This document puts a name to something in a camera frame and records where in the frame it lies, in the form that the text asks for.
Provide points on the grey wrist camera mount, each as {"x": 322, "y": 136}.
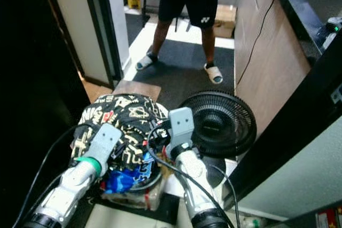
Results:
{"x": 106, "y": 145}
{"x": 181, "y": 124}

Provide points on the black electric fan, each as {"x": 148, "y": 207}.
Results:
{"x": 224, "y": 124}

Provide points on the dark door frame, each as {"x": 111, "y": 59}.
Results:
{"x": 101, "y": 25}

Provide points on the black garment with cream print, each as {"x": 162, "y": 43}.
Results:
{"x": 128, "y": 110}

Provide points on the black slanted panel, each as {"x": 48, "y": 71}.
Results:
{"x": 288, "y": 132}

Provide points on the brown cardboard box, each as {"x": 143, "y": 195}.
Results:
{"x": 225, "y": 21}

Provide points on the blue patterned garment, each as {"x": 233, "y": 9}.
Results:
{"x": 128, "y": 177}

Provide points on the brown wooden board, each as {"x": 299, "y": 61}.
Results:
{"x": 139, "y": 87}

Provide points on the black floor mat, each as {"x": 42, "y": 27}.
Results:
{"x": 181, "y": 68}

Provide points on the wooden cabinet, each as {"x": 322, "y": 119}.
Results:
{"x": 272, "y": 52}

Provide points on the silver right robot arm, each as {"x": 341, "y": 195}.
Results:
{"x": 195, "y": 180}

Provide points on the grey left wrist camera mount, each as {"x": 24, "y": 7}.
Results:
{"x": 106, "y": 145}

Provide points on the black countertop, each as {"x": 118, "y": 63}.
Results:
{"x": 310, "y": 4}

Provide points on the clear plastic laundry basket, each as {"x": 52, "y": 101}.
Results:
{"x": 133, "y": 198}

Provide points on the person in red shirt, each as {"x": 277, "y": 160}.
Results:
{"x": 189, "y": 4}

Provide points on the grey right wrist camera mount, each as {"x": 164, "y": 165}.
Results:
{"x": 181, "y": 124}

